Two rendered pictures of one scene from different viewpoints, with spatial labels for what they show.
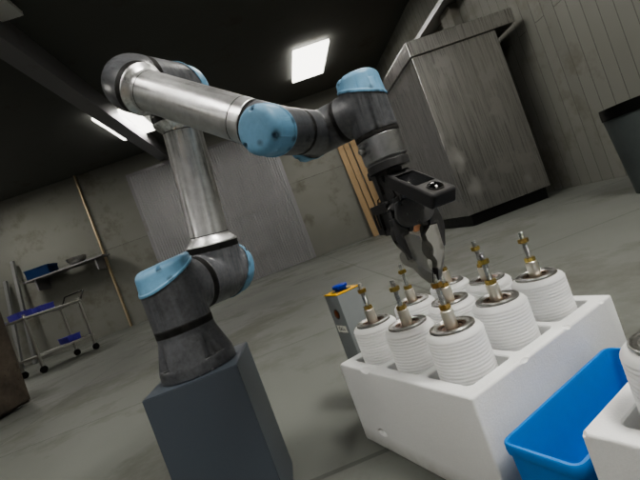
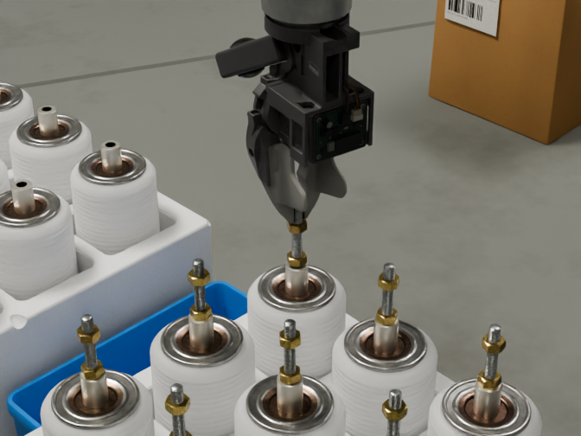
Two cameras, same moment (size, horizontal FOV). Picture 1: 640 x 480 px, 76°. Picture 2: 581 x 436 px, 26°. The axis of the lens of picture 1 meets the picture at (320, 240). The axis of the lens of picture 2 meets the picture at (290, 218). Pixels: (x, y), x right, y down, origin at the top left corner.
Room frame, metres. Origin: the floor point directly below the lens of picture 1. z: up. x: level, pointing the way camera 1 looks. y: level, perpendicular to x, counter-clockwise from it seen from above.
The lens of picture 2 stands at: (1.62, -0.42, 0.97)
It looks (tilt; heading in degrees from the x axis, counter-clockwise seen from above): 33 degrees down; 165
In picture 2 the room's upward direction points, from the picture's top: straight up
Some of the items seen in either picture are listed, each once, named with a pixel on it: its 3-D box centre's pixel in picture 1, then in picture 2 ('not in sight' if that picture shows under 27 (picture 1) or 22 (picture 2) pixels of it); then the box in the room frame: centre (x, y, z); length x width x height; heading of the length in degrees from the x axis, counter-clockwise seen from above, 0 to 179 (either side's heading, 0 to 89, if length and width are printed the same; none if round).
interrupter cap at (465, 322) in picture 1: (451, 326); (296, 288); (0.67, -0.16, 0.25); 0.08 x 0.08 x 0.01
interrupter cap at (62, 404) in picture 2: (535, 275); (95, 399); (0.78, -0.36, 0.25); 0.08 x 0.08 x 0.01
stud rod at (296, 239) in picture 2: (440, 296); (296, 243); (0.67, -0.16, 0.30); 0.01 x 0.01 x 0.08
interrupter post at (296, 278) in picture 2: (449, 319); (296, 277); (0.67, -0.16, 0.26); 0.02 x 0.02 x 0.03
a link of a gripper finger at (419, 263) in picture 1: (410, 259); (324, 178); (0.68, -0.13, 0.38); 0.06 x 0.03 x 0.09; 17
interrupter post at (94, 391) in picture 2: (533, 269); (94, 387); (0.78, -0.36, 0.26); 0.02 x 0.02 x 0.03
